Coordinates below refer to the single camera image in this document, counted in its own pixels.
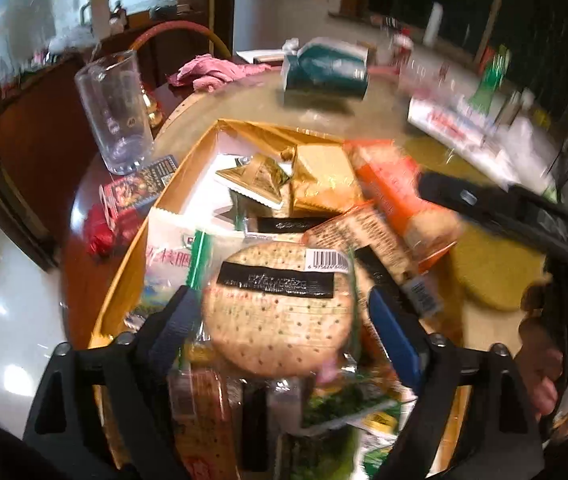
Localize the glass mug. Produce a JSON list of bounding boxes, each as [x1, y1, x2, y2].
[[75, 51, 155, 176]]

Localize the gold snack packet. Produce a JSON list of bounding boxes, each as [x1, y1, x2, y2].
[[291, 142, 365, 216]]

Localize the gold round turntable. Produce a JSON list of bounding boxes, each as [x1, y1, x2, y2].
[[451, 230, 550, 311]]

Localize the person's right hand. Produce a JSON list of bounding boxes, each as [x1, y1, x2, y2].
[[516, 280, 565, 418]]

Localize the white liquor bottle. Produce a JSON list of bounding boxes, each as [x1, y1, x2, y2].
[[394, 30, 416, 67]]

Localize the printed leaflet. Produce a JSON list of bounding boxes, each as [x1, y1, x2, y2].
[[406, 97, 520, 171]]

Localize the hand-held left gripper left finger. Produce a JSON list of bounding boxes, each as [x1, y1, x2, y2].
[[24, 285, 202, 480]]

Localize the pink cloth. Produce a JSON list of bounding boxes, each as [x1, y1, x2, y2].
[[169, 54, 272, 92]]

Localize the green tissue box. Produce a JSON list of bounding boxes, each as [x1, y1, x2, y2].
[[281, 37, 370, 103]]

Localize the white paper sheet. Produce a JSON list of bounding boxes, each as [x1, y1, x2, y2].
[[236, 50, 285, 66]]

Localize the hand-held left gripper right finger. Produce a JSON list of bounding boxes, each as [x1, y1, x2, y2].
[[368, 285, 545, 480]]

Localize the triangular gold packet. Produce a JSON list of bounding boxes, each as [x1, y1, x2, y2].
[[215, 155, 292, 208]]

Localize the white printed snack packet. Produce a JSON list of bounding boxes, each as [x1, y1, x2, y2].
[[141, 207, 245, 321]]

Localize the red wrapper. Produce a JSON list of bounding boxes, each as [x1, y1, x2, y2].
[[86, 205, 115, 256]]

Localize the green snack packet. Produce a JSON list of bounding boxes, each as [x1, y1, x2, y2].
[[284, 425, 360, 480], [304, 375, 405, 436]]

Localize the gold-edged cardboard box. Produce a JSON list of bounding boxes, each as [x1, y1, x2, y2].
[[89, 119, 465, 468]]

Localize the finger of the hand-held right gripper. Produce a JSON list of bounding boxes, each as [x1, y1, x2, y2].
[[416, 170, 568, 261]]

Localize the brown cracker packet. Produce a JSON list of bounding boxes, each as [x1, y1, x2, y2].
[[304, 205, 445, 316]]

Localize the round cracker packet black label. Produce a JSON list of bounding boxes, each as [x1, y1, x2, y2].
[[199, 240, 360, 378]]

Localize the orange snack packet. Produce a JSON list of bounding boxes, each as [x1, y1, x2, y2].
[[349, 142, 465, 268]]

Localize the white jug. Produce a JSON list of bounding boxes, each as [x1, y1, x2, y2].
[[81, 0, 113, 41]]

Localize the red yellow hoop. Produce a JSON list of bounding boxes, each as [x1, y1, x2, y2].
[[131, 22, 232, 58]]

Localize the dark wooden sideboard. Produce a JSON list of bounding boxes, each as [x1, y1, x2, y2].
[[0, 55, 90, 266]]

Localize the red snack box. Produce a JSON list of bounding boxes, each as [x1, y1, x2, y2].
[[100, 155, 180, 221]]

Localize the white paper roll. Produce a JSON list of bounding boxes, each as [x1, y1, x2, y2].
[[423, 2, 444, 46]]

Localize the green plastic bottle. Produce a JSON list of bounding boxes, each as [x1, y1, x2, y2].
[[474, 45, 512, 111]]

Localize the red-brown snack packet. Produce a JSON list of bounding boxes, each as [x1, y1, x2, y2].
[[171, 367, 237, 480]]

